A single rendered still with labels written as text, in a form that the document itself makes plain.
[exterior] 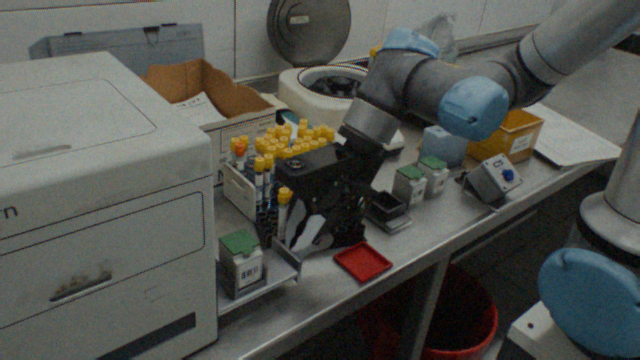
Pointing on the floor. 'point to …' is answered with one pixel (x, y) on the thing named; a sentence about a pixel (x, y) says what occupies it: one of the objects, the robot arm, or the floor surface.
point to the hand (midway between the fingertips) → (289, 253)
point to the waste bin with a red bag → (391, 301)
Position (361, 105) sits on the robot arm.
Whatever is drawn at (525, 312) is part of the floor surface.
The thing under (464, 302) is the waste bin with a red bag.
